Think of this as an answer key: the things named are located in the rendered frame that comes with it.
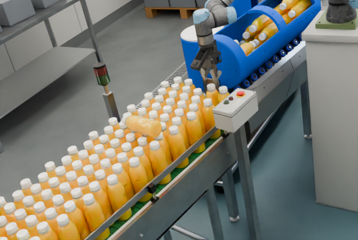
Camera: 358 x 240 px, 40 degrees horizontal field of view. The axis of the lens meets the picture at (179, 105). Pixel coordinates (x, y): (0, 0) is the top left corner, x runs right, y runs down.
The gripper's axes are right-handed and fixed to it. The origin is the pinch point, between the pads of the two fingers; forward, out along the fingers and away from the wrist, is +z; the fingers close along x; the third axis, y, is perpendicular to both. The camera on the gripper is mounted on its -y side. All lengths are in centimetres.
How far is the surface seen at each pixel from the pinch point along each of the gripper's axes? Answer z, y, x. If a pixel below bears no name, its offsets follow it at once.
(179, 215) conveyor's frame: 36, -51, -14
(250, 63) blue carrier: 2.0, 27.0, -4.9
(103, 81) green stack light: -8, -28, 43
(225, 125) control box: 7.5, -18.5, -20.4
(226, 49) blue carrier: -8.5, 18.8, 2.1
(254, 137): 96, 83, 41
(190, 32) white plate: 7, 61, 62
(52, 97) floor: 110, 78, 285
